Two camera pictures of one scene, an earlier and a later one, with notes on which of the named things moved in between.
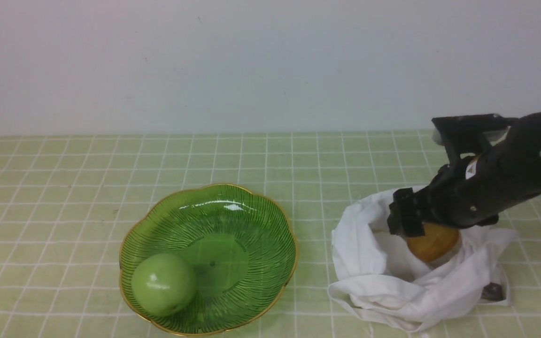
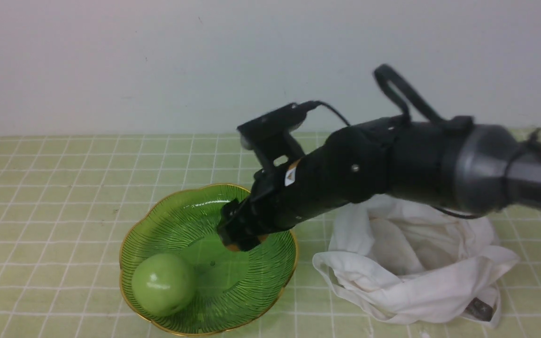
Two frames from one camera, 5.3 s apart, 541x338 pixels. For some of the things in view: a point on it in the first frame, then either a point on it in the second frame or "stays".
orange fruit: x=439 y=242 → x=233 y=248
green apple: x=163 y=284 stays
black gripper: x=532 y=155 → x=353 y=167
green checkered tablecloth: x=48 y=214 stays
